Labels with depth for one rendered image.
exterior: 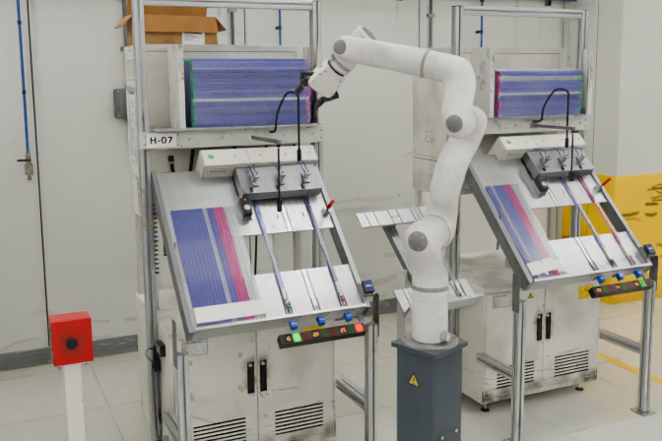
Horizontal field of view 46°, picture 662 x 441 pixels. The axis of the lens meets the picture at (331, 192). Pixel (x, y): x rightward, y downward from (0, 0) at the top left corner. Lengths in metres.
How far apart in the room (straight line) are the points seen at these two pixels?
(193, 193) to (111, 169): 1.54
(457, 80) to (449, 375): 0.97
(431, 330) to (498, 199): 1.15
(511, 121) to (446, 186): 1.38
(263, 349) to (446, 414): 0.87
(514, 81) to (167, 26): 1.60
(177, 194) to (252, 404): 0.90
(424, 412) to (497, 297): 1.17
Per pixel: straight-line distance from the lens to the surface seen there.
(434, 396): 2.65
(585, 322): 4.11
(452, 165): 2.50
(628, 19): 5.68
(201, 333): 2.79
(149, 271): 3.23
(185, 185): 3.14
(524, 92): 3.84
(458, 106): 2.42
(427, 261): 2.53
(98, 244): 4.65
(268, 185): 3.14
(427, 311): 2.60
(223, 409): 3.26
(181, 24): 3.47
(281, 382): 3.30
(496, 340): 3.79
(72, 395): 2.91
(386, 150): 5.18
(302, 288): 2.97
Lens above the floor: 1.57
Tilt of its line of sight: 8 degrees down
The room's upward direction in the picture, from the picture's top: 1 degrees counter-clockwise
